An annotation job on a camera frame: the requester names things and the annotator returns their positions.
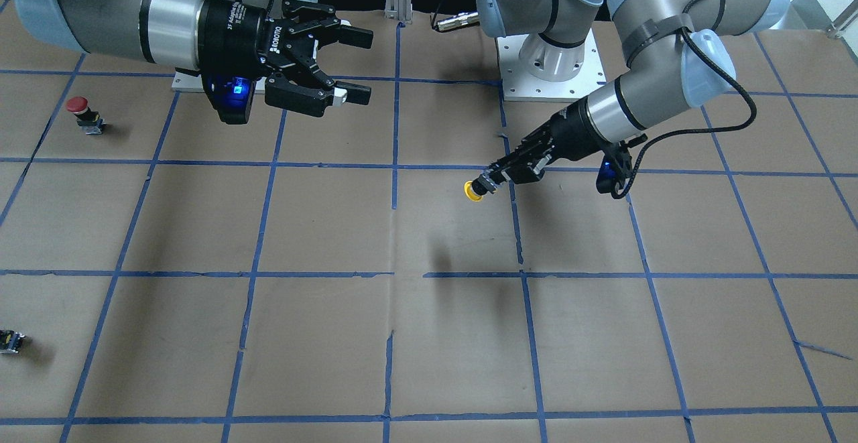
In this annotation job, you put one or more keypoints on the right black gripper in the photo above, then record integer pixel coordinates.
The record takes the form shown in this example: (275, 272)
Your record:
(234, 33)

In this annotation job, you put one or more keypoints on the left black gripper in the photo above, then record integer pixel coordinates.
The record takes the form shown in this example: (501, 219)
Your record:
(568, 133)

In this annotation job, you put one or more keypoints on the yellow push button switch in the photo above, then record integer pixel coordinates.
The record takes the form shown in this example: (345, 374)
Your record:
(488, 182)

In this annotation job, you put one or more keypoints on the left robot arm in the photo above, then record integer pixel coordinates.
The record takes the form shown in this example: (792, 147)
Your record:
(675, 62)

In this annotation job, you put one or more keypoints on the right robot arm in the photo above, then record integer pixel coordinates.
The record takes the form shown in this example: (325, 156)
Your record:
(164, 32)

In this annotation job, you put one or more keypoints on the brown paper table cover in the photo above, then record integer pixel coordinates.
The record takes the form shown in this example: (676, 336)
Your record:
(315, 280)

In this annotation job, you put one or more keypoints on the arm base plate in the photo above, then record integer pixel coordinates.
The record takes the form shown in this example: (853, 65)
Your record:
(188, 81)
(532, 70)

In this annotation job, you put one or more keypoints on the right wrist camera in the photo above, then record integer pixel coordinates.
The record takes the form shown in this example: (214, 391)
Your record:
(231, 96)

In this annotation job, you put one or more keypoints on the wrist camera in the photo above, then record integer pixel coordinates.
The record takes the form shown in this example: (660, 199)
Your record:
(614, 170)
(231, 96)

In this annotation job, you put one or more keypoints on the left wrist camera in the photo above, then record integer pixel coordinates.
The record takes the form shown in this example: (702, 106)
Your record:
(614, 170)

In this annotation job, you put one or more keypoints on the red push button switch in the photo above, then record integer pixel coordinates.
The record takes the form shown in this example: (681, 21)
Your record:
(88, 120)

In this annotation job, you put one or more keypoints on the black switch contact block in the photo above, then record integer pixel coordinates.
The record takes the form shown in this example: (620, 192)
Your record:
(11, 342)

